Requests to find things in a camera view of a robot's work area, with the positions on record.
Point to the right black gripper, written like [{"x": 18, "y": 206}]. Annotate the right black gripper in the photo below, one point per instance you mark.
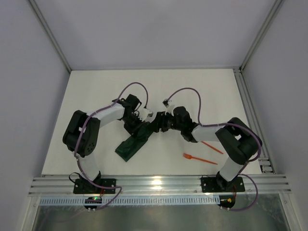
[{"x": 161, "y": 121}]

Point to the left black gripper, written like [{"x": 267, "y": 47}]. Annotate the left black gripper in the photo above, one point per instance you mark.
[{"x": 138, "y": 128}]

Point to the dark green cloth napkin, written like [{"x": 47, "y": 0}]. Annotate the dark green cloth napkin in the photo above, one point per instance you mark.
[{"x": 131, "y": 145}]

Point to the orange plastic fork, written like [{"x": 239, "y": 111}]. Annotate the orange plastic fork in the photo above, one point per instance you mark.
[{"x": 188, "y": 156}]

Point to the orange plastic knife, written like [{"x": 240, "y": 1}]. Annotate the orange plastic knife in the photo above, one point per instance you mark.
[{"x": 212, "y": 147}]

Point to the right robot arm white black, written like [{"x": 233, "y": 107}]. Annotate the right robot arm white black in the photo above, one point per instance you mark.
[{"x": 239, "y": 142}]

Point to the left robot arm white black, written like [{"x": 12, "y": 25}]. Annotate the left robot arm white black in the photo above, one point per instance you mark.
[{"x": 81, "y": 134}]

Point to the left black controller board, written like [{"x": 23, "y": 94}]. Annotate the left black controller board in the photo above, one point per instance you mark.
[{"x": 93, "y": 203}]

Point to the black controller board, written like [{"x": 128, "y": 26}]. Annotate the black controller board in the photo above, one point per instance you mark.
[
  {"x": 226, "y": 202},
  {"x": 93, "y": 203}
]

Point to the right black controller board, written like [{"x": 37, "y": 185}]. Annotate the right black controller board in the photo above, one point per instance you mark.
[{"x": 226, "y": 202}]

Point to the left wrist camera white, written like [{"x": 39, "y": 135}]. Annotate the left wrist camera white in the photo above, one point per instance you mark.
[{"x": 145, "y": 113}]

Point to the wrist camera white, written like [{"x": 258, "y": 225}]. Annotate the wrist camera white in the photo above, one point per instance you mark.
[
  {"x": 145, "y": 113},
  {"x": 169, "y": 105}
]

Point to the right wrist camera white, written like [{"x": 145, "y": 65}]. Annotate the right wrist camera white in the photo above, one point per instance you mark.
[{"x": 169, "y": 105}]

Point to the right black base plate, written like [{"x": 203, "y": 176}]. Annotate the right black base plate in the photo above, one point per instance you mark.
[{"x": 213, "y": 184}]

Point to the aluminium front rail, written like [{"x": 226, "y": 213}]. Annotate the aluminium front rail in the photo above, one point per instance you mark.
[{"x": 52, "y": 185}]

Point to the right aluminium side rail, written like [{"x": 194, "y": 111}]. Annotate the right aluminium side rail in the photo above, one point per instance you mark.
[{"x": 265, "y": 161}]

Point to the slotted grey cable duct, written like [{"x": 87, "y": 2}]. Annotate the slotted grey cable duct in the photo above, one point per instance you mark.
[{"x": 134, "y": 200}]

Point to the left aluminium corner post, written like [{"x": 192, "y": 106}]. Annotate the left aluminium corner post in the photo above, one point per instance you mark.
[{"x": 47, "y": 30}]

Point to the aluminium corner post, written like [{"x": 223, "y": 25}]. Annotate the aluminium corner post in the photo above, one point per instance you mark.
[
  {"x": 271, "y": 15},
  {"x": 47, "y": 30}
]

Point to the right aluminium corner post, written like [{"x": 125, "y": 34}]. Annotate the right aluminium corner post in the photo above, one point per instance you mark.
[{"x": 271, "y": 15}]

